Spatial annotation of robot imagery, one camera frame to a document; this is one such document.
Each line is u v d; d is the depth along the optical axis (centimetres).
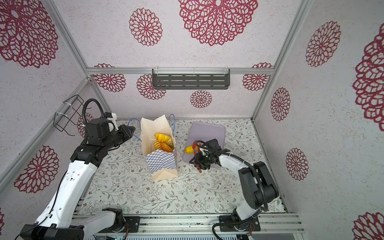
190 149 99
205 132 115
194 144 98
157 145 95
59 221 37
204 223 76
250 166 48
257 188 45
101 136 52
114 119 64
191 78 100
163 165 80
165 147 89
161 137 89
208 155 78
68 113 78
